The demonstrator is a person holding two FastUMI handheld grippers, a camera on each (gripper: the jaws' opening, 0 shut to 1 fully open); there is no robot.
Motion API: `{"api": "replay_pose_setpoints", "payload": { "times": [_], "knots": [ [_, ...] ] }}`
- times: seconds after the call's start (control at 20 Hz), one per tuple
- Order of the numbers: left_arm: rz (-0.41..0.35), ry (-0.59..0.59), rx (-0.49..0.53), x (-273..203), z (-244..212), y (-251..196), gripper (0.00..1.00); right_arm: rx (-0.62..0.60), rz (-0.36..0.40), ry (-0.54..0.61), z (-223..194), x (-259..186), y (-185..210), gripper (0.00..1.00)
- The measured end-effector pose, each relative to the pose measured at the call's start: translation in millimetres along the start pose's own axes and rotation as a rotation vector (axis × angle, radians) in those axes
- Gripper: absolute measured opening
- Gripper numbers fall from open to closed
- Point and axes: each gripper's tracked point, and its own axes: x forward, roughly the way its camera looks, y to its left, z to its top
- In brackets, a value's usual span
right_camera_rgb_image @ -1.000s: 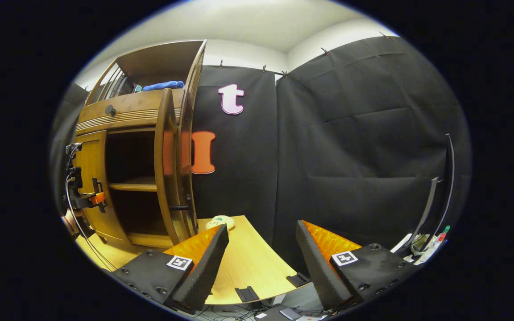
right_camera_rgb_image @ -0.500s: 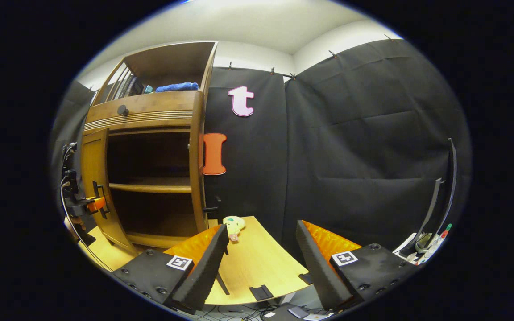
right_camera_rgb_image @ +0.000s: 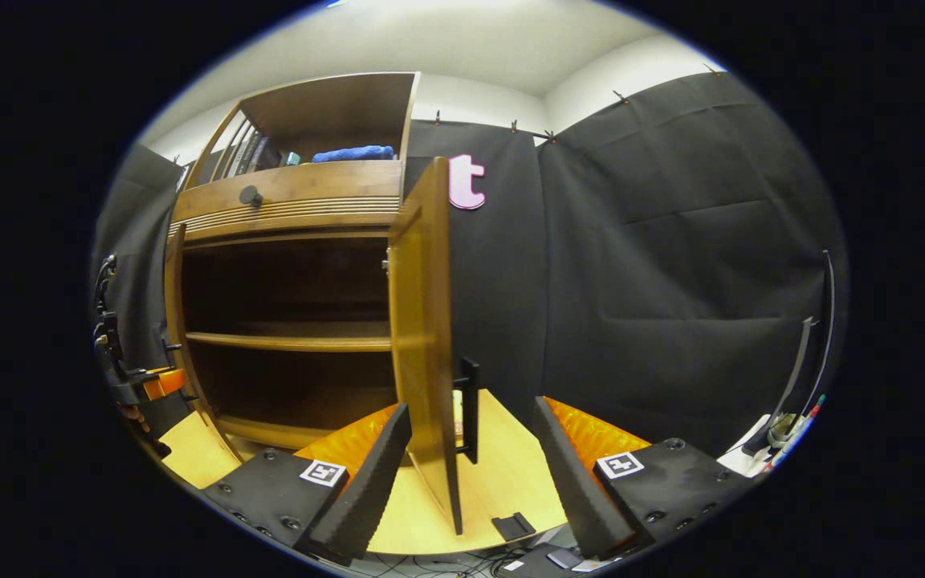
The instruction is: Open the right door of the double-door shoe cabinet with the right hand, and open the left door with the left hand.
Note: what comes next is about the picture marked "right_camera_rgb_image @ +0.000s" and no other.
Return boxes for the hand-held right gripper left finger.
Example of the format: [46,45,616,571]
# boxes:
[202,401,414,567]

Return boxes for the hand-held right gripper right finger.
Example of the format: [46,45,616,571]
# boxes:
[532,396,756,560]

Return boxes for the wooden double-door shoe cabinet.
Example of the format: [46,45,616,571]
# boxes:
[164,72,423,465]

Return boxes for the inner wooden cabinet shelf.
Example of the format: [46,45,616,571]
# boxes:
[185,332,393,352]

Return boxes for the wooden cabinet drawer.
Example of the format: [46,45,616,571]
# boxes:
[169,159,405,242]

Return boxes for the small black flat holder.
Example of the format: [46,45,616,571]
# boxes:
[491,512,536,541]

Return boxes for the black flat device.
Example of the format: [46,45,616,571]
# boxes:
[497,543,584,578]

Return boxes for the white side table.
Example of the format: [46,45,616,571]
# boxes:
[718,413,801,478]

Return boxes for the black backdrop cloth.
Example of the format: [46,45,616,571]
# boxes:
[93,71,845,458]

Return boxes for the blue folded towel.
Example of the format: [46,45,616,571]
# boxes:
[312,144,395,164]

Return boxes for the black left door handle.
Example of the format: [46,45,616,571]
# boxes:
[161,340,200,402]

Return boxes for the black door handle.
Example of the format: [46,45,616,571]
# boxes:
[453,357,481,465]
[161,340,200,402]

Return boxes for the tangle of black cables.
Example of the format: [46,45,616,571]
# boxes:
[366,550,511,578]

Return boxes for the black right door handle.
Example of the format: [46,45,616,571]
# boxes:
[453,357,481,465]

